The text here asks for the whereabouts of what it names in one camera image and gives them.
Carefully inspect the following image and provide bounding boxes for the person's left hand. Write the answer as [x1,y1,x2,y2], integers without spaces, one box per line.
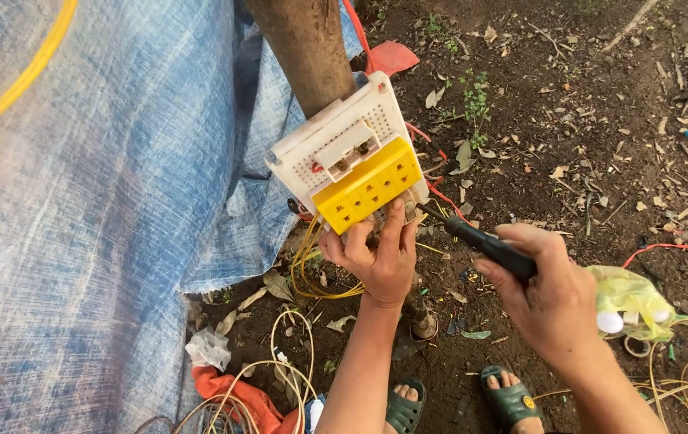
[319,198,420,309]

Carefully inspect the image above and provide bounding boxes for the person's right hand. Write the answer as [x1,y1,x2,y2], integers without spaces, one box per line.
[472,223,599,370]

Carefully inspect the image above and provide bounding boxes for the black handled screwdriver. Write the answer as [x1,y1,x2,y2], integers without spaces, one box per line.
[416,203,538,280]

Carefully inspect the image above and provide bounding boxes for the white perforated electrical board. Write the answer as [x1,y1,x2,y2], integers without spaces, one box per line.
[264,71,431,239]

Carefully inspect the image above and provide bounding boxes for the yellow multi-socket block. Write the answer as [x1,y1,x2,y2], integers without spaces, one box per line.
[311,136,424,236]

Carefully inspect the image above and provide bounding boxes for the yellow plastic bag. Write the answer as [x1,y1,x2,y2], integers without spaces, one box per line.
[587,265,688,342]

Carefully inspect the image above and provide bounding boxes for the roll of tape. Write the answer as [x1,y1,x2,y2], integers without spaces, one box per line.
[624,335,652,358]

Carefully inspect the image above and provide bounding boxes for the person's right foot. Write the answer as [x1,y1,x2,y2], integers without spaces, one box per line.
[486,370,545,434]

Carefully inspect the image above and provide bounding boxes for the person's foot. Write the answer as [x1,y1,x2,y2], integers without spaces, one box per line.
[486,370,545,434]
[383,385,421,434]

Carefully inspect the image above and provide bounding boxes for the green right sandal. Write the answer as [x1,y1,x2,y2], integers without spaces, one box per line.
[480,365,545,433]

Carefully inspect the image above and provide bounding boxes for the green sandal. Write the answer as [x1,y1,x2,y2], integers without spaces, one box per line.
[385,377,426,434]
[480,365,545,433]

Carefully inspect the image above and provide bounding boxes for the person's left foot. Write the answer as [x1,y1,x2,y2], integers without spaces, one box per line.
[383,385,421,434]

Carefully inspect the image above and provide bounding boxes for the green left sandal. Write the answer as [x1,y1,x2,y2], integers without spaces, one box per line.
[385,377,426,434]

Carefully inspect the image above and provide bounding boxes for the white crumpled plastic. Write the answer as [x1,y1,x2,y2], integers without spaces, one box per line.
[185,327,233,372]

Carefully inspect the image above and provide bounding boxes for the orange cloth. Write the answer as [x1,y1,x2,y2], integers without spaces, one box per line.
[192,365,300,434]

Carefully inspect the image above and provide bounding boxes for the red plastic scrap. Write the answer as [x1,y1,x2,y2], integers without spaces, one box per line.
[366,40,421,77]

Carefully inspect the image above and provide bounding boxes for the brown tree trunk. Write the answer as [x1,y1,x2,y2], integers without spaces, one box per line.
[243,0,358,119]

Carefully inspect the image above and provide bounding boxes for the blue woven tarpaulin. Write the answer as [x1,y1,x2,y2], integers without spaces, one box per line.
[0,0,364,434]

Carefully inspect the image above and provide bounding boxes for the bundle of yellow wires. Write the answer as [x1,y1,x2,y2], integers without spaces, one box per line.
[290,199,446,300]

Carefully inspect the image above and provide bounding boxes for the white breaker switch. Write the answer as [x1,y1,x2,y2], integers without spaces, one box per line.
[314,121,382,183]

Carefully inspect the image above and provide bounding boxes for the red electrical wire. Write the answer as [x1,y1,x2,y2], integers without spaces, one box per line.
[342,0,688,270]

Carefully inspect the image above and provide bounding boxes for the tangle of yellow cables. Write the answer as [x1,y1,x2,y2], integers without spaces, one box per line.
[531,316,688,434]

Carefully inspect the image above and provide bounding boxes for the cream coiled cable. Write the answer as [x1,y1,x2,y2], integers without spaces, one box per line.
[133,310,316,434]

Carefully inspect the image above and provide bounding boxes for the yellow hose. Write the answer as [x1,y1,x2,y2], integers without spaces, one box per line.
[0,0,78,147]

